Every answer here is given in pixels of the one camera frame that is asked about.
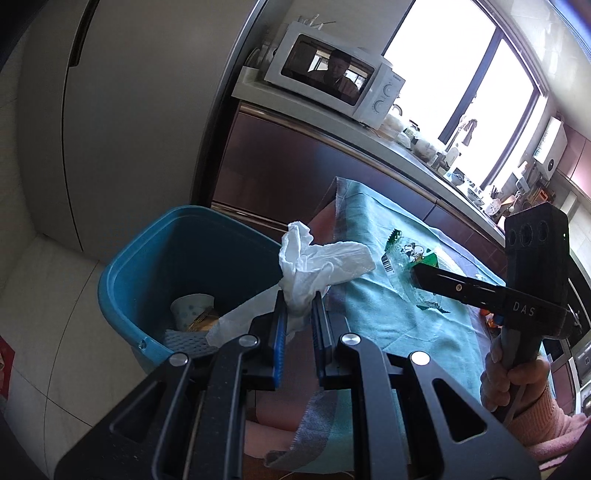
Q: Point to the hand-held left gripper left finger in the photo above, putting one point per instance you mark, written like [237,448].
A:
[278,355]

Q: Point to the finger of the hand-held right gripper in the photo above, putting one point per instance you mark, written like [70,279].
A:
[457,287]

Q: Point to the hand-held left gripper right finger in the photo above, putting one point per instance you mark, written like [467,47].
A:
[317,337]

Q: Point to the clear printed plastic wrapper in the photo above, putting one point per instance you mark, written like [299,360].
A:
[401,258]

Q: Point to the white tissue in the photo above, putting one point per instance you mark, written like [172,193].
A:
[323,263]

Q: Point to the golden brown scrap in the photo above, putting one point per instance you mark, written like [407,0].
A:
[205,323]

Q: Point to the white foam net sleeve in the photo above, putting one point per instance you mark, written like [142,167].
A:
[189,341]

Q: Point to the white paper cup blue print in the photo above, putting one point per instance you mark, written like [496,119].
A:
[191,307]

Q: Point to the blue plastic bin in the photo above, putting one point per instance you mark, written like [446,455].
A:
[184,254]

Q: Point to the person's right forearm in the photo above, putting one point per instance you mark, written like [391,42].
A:
[554,424]

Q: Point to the person's right hand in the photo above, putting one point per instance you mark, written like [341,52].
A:
[496,387]

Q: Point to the teal blanket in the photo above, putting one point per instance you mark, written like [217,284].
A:
[392,332]

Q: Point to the black integrated stove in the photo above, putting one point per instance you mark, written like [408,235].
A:
[582,332]

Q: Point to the white water heater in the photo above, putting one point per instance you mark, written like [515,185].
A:
[551,147]

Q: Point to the glass container with dark food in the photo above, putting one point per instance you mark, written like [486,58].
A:
[425,147]

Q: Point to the steel kitchen faucet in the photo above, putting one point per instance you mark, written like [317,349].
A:
[468,134]

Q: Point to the glass jar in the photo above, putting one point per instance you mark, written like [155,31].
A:
[411,131]

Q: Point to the brown kitchen base cabinets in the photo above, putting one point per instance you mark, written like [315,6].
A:
[277,170]

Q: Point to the clear plastic food container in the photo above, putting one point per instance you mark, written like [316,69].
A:
[390,124]

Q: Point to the beige kitchen countertop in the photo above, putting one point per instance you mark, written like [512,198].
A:
[332,129]

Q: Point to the white microwave oven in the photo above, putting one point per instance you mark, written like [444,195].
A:
[369,87]

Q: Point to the large kitchen window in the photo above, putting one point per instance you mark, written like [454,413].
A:
[438,69]

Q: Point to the red paper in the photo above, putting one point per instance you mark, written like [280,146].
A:
[5,364]

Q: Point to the grey refrigerator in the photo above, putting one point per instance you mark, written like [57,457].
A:
[138,115]

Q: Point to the pink wall cabinet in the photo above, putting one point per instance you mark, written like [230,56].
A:
[579,157]

